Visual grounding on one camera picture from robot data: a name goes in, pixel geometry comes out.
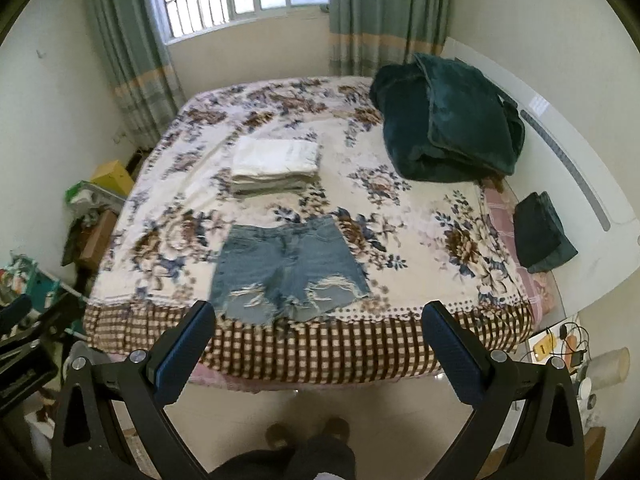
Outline white pipe with green cloth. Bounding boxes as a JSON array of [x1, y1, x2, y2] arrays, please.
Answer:
[[64, 181, 126, 216]]

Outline white cylindrical jar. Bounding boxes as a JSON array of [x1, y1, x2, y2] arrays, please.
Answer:
[[586, 347, 630, 390]]

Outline large dark green blanket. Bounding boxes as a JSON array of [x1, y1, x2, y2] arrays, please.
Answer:
[[370, 53, 525, 183]]

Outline left green curtain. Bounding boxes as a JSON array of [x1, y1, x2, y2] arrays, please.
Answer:
[[84, 0, 184, 150]]

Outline teal storage rack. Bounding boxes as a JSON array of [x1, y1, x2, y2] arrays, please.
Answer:
[[1, 252, 87, 339]]

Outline brown cardboard box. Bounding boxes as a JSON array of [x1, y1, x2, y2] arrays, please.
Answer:
[[78, 210, 117, 271]]

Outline person's dark shoes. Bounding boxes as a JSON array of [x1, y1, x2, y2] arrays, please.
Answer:
[[265, 416, 350, 451]]

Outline green curtain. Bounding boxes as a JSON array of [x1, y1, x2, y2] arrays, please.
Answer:
[[84, 0, 184, 150], [329, 0, 450, 76]]

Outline floral bed blanket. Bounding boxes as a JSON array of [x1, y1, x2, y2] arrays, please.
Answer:
[[84, 77, 534, 388]]

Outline small dark green folded cloth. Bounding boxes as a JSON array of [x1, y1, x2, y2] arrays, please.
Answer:
[[513, 192, 578, 274]]

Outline white headboard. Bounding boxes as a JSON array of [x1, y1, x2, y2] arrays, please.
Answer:
[[442, 37, 639, 315]]

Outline yellow device with cables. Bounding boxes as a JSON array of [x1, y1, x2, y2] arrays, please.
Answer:
[[527, 318, 590, 373]]

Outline white folded pants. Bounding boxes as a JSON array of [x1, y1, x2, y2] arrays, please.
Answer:
[[231, 138, 319, 179]]

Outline grey folded pants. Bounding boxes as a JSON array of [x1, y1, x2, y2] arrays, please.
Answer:
[[230, 176, 318, 196]]

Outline yellow box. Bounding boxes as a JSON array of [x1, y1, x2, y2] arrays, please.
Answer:
[[90, 159, 134, 197]]

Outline blue denim shorts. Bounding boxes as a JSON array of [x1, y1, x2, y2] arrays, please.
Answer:
[[208, 216, 370, 326]]

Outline right green curtain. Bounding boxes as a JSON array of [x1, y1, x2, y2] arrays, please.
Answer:
[[329, 0, 450, 76]]

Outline pink bed sheet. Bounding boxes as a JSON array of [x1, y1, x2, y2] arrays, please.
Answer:
[[482, 178, 564, 332]]

